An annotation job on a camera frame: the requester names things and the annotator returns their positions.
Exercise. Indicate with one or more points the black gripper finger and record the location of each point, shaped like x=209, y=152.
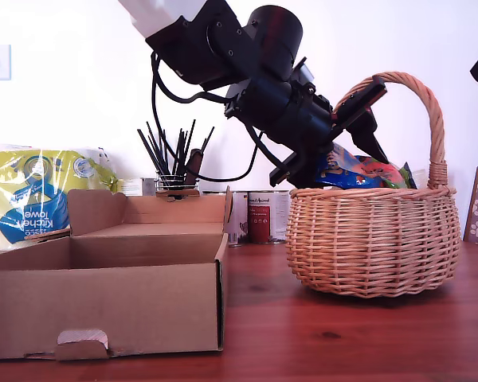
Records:
x=306, y=173
x=364, y=131

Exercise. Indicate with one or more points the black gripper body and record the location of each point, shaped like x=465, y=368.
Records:
x=314, y=123

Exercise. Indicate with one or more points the blue Terry's orange bag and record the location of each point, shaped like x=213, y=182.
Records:
x=366, y=171

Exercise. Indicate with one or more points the open brown cardboard box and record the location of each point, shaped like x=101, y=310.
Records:
x=103, y=306

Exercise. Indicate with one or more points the tin can with red label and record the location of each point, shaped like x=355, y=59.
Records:
x=259, y=219

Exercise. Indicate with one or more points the tin can with white label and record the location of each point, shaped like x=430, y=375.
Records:
x=237, y=223

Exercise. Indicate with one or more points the dark brown wooden block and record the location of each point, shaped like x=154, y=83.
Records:
x=195, y=165

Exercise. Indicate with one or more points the small white packet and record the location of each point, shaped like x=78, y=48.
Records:
x=131, y=187

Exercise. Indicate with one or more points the kitchen towel roll pack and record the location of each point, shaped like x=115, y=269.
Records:
x=24, y=191

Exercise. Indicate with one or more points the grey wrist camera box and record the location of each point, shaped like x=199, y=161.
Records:
x=304, y=73

